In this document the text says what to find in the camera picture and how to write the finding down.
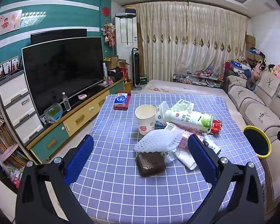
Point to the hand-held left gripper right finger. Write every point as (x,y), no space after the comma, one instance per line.
(201,159)

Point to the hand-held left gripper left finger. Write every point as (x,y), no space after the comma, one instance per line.
(80,158)

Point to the pink carton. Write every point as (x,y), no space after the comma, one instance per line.
(184,143)

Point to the yellow rimmed dark bin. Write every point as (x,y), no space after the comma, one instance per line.
(256,142)

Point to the white bottle green label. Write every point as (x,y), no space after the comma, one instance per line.
(189,121)

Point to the white foam fruit net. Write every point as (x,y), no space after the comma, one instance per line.
(158,141)

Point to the brown plastic tray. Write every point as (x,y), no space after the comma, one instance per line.
(150,164)

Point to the white green printed packet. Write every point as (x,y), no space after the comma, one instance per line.
(183,105)

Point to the white paper cup pink print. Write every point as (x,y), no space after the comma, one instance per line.
(144,123)

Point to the small white tube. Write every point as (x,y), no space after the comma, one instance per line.
(211,144)

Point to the green yellow television cabinet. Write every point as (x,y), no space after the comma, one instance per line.
(84,119)

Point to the beige sofa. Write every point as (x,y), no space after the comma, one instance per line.
(252,107)

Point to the blue checked tablecloth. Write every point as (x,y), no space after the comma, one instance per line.
(121,191)

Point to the clear plastic container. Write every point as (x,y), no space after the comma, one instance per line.
(53,113)

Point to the clear water bottle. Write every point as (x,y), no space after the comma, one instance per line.
(66,102)

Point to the white blue yogurt cup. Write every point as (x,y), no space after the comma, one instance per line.
(159,116)

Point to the small pink white gadget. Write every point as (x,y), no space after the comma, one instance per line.
(82,97)

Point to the flat red box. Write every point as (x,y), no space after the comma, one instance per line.
(121,108)

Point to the white blue tissue pack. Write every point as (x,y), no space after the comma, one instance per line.
(120,99)

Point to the pile of plush toys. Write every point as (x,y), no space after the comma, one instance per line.
(252,67)

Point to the white plastic drawer unit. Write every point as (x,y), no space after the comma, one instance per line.
(18,107)

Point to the low shelf with clutter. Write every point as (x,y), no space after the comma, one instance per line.
(198,79)

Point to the small pink box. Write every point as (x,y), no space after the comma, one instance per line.
(110,82)

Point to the shelf of books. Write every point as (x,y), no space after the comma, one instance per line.
(0,142)

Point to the large black television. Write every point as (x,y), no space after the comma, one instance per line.
(60,74)

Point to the yellow woven basket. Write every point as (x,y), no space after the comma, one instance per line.
(127,86)

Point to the stack of brown cardboard boxes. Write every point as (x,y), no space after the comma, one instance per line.
(250,45)

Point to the pile of open cardboard boxes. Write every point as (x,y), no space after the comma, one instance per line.
(116,63)

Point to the grey tower fan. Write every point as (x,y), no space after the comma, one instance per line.
(136,70)

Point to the beige patterned curtain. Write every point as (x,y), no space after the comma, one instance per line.
(189,39)

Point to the hanging flower decoration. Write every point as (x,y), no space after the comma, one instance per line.
(108,33)

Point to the white standing air conditioner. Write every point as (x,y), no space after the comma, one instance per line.
(126,32)

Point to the row of wall photos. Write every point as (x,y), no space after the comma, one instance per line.
(9,66)

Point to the silver glitter wall decoration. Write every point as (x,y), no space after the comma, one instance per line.
(33,18)

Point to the red round wall decoration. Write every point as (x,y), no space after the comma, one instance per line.
(105,11)

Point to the cartoon wall poster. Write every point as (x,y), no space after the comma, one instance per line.
(8,23)

